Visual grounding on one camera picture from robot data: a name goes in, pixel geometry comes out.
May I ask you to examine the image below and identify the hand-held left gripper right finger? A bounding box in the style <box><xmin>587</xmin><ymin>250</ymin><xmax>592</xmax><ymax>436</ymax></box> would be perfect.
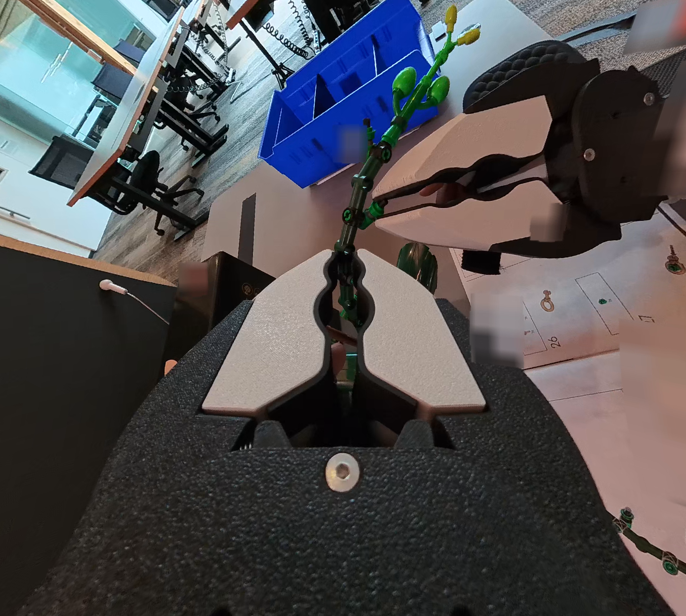
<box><xmin>353</xmin><ymin>249</ymin><xmax>487</xmax><ymax>422</ymax></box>

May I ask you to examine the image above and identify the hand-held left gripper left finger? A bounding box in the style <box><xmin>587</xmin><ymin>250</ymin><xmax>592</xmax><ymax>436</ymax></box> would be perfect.
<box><xmin>202</xmin><ymin>249</ymin><xmax>331</xmax><ymax>417</ymax></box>

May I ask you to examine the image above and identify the brick orchid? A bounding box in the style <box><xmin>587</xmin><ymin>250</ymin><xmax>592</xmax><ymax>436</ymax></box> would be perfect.
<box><xmin>331</xmin><ymin>242</ymin><xmax>439</xmax><ymax>393</ymax></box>

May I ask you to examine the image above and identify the blue plastic bin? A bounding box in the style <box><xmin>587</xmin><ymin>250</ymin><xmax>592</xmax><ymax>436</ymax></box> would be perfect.
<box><xmin>258</xmin><ymin>0</ymin><xmax>447</xmax><ymax>189</ymax></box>

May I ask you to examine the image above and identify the black dimpled cushion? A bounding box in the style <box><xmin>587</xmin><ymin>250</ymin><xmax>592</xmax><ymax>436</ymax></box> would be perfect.
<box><xmin>462</xmin><ymin>39</ymin><xmax>602</xmax><ymax>114</ymax></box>

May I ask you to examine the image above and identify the white gooseneck microphone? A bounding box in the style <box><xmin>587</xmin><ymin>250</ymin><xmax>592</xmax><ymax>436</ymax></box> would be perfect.
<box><xmin>99</xmin><ymin>279</ymin><xmax>170</xmax><ymax>325</ymax></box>

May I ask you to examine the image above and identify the dark orchid set box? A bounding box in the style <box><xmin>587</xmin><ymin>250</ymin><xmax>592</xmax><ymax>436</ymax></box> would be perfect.
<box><xmin>162</xmin><ymin>250</ymin><xmax>280</xmax><ymax>376</ymax></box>

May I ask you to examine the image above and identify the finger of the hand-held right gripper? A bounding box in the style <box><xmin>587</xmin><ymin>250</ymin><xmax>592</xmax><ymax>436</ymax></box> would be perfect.
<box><xmin>374</xmin><ymin>178</ymin><xmax>565</xmax><ymax>253</ymax></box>
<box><xmin>372</xmin><ymin>95</ymin><xmax>556</xmax><ymax>199</ymax></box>

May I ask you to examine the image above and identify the black divider panel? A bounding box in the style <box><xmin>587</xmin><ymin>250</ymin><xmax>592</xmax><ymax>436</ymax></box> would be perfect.
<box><xmin>0</xmin><ymin>245</ymin><xmax>179</xmax><ymax>603</ymax></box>

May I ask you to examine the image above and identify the open instruction booklet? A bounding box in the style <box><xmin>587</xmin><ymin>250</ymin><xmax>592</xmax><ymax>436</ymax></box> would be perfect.
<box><xmin>449</xmin><ymin>206</ymin><xmax>686</xmax><ymax>611</ymax></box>

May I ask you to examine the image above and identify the black coiled cable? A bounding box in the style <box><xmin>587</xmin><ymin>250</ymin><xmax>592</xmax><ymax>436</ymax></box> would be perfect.
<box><xmin>262</xmin><ymin>0</ymin><xmax>318</xmax><ymax>60</ymax></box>

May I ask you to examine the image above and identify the green brick flower stem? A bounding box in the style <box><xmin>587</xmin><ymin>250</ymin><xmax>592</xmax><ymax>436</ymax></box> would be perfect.
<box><xmin>334</xmin><ymin>5</ymin><xmax>481</xmax><ymax>330</ymax></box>

